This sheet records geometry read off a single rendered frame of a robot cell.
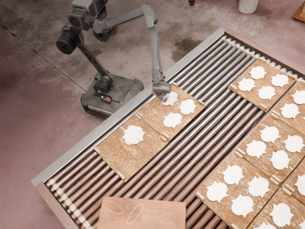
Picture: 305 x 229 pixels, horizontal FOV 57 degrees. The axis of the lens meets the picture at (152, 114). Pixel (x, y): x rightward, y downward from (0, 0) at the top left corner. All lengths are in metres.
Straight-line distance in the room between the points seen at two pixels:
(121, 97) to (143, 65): 0.78
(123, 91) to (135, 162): 1.37
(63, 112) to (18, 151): 0.66
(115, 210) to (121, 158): 0.39
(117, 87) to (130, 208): 1.78
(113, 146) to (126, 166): 0.19
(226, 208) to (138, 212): 0.54
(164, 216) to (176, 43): 2.76
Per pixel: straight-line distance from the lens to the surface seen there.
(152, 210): 1.75
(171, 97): 2.22
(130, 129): 2.07
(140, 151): 2.01
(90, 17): 2.13
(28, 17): 5.12
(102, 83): 3.11
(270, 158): 2.06
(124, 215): 1.76
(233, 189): 1.92
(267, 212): 1.92
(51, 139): 3.40
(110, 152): 2.04
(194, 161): 1.98
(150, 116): 2.14
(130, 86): 3.25
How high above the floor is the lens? 2.73
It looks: 56 degrees down
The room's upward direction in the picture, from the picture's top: 8 degrees counter-clockwise
